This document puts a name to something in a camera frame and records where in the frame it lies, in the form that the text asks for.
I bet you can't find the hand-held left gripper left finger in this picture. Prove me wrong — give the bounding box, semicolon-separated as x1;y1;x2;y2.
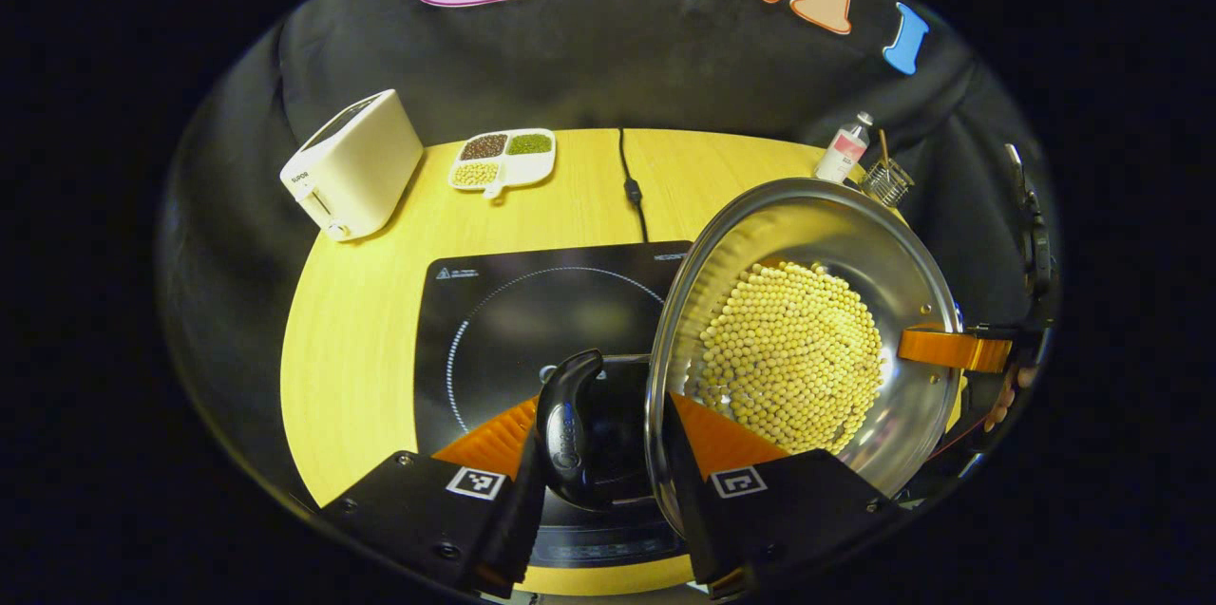
318;394;549;598

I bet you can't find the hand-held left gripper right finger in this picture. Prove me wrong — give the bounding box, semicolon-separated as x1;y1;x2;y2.
662;391;908;601

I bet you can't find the stainless steel pot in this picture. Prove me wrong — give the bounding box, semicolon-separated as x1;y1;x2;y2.
535;176;967;539

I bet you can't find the black induction cooktop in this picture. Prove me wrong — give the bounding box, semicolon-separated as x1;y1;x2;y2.
413;241;699;570

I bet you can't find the pile of yellow soybeans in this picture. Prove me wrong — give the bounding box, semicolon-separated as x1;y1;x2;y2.
696;260;886;456

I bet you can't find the small clear bottle pink label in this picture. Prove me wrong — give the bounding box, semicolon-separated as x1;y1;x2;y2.
814;111;875;184

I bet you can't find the white divided dish with beans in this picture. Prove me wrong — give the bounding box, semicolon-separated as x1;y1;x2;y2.
448;128;558;200

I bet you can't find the white toaster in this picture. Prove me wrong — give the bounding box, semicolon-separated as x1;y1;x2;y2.
279;89;426;242

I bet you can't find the black backdrop cloth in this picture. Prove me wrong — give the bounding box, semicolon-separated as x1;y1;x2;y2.
157;0;1055;492

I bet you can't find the wire mesh holder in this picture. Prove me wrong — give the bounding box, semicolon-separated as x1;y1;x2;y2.
860;157;916;209

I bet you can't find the black power cable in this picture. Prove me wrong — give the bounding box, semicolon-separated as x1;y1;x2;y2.
617;128;651;243

